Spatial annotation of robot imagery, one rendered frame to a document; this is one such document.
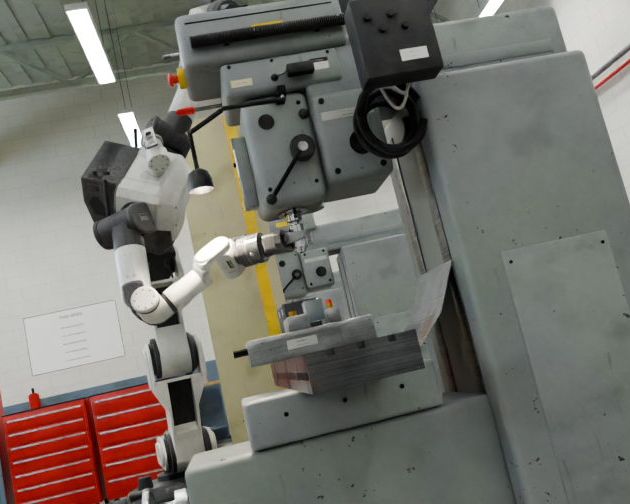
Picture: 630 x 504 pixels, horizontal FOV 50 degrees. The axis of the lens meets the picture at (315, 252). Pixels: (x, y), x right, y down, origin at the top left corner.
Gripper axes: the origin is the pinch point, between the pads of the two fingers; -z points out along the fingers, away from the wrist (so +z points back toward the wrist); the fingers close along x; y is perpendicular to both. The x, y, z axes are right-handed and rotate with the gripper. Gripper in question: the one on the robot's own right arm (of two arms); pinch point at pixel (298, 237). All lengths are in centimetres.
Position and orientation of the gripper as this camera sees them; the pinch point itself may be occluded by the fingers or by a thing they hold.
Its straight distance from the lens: 193.7
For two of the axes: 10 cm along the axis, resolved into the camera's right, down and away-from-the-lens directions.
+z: -9.3, 2.5, 2.8
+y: 2.1, 9.7, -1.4
